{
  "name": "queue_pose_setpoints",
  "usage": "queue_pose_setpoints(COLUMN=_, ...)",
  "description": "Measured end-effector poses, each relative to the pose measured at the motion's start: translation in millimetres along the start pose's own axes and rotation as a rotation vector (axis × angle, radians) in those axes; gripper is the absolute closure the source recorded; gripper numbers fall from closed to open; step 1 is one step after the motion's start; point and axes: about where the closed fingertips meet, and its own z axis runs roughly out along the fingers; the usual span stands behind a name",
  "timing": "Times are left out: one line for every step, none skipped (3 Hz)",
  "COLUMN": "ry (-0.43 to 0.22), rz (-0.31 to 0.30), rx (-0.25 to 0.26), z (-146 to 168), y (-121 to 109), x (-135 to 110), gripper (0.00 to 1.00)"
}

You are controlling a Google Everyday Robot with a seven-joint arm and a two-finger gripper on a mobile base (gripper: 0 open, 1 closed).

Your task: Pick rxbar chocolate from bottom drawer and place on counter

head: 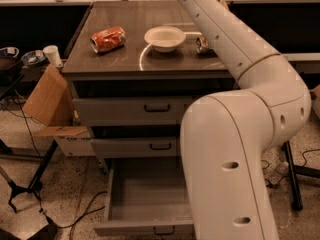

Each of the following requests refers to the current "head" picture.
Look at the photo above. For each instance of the grey drawer cabinet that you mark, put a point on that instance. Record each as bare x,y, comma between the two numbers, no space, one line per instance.
136,60

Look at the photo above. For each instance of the crushed orange soda can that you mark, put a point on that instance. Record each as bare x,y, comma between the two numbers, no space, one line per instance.
108,39

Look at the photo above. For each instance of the clear plastic bottle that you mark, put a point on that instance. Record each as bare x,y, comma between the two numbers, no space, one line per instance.
281,171

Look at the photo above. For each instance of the blue bowl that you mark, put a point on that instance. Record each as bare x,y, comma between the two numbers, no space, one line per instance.
34,58

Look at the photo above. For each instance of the grey top drawer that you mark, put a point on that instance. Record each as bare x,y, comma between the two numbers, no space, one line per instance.
140,102

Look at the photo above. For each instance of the black tripod stand left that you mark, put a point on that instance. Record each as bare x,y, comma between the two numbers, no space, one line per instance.
35,184

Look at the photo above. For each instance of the brown cardboard box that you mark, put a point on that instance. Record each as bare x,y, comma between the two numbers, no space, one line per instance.
50,103

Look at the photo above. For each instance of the white paper cup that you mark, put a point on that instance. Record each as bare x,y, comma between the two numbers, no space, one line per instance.
52,54

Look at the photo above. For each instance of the crushed gold can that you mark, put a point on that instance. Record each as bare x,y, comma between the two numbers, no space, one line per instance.
203,46

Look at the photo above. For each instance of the grey bottom drawer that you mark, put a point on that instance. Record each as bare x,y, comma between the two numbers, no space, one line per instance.
146,196

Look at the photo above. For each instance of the dark bowl far left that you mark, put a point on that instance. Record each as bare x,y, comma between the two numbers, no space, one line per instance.
9,59

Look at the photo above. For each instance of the black stand leg right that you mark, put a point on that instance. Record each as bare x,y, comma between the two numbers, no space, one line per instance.
293,172

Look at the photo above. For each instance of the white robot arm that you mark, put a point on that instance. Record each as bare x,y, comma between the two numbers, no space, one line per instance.
223,135

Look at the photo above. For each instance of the white paper bowl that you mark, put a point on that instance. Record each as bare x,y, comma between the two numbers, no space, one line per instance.
165,39

